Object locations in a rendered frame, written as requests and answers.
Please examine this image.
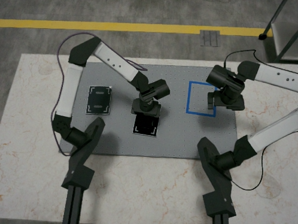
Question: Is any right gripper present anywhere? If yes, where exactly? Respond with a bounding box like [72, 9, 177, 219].
[208, 84, 245, 111]

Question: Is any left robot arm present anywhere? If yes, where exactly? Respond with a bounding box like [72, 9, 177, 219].
[52, 37, 170, 156]

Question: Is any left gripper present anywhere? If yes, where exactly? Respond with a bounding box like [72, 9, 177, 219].
[131, 98, 161, 118]

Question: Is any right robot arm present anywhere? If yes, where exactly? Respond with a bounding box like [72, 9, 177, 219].
[204, 60, 298, 181]

